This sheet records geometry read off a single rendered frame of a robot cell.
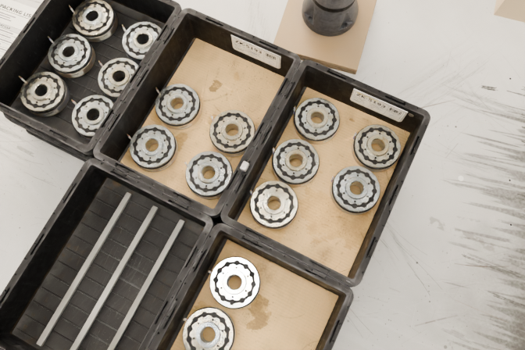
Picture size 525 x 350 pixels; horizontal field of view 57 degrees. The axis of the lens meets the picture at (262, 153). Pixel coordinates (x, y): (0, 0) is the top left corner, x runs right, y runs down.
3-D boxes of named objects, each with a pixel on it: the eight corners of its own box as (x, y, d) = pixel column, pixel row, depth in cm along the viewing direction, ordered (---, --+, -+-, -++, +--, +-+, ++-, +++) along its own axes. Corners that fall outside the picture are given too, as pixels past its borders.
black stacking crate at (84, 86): (92, -10, 127) (76, -41, 116) (191, 33, 122) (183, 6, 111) (3, 116, 116) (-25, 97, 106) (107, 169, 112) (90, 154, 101)
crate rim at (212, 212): (186, 11, 113) (184, 5, 111) (302, 62, 108) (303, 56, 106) (93, 158, 103) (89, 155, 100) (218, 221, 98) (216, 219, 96)
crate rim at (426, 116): (302, 62, 108) (303, 56, 106) (430, 117, 104) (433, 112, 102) (218, 221, 98) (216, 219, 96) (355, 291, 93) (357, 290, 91)
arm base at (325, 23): (307, -17, 136) (310, -41, 126) (361, -6, 134) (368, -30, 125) (296, 30, 131) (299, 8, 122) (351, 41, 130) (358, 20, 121)
